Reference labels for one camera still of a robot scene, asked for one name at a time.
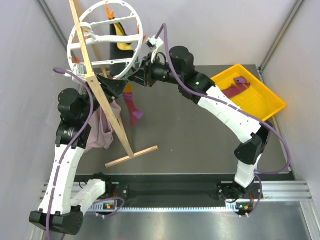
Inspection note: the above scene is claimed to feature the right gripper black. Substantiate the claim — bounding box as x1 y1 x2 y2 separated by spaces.
128 53 183 89

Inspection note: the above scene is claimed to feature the purple cable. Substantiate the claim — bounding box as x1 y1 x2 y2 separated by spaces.
156 23 292 218
45 66 126 240

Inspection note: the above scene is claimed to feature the grey slotted cable duct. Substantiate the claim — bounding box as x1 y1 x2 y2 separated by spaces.
87 201 250 213

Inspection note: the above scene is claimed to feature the pink sock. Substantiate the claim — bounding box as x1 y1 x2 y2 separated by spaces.
84 107 114 153

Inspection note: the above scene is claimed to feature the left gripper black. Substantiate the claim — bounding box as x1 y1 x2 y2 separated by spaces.
78 73 129 122

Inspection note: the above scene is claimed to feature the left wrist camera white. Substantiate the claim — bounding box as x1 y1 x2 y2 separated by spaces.
63 63 87 83

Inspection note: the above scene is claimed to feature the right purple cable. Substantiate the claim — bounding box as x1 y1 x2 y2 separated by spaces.
156 23 292 218

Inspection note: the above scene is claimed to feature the black yellow sock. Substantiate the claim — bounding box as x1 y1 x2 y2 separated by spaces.
109 23 134 77

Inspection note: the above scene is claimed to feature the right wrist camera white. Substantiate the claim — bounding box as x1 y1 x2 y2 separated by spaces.
145 35 165 63

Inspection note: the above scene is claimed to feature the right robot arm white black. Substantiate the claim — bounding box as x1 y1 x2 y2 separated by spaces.
128 46 270 198

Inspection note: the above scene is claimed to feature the wooden hanger stand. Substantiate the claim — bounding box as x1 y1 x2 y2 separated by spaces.
69 0 158 168

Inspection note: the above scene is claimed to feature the yellow plastic tray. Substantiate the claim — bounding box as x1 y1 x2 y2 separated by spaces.
211 64 287 121

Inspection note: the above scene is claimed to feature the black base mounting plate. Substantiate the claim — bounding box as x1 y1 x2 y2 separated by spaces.
75 173 261 200

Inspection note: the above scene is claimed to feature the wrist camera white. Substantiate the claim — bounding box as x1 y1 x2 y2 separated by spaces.
145 35 165 63
63 63 87 83

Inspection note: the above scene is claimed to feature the purple sock piece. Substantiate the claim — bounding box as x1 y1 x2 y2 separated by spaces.
234 76 251 88

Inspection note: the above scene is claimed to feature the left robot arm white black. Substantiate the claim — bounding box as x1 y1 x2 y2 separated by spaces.
29 81 125 239

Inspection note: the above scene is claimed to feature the maroon orange striped sock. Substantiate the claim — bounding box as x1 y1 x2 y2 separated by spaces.
122 82 144 127

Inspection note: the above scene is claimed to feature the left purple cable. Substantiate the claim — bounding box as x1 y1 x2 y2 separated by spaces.
45 66 126 240

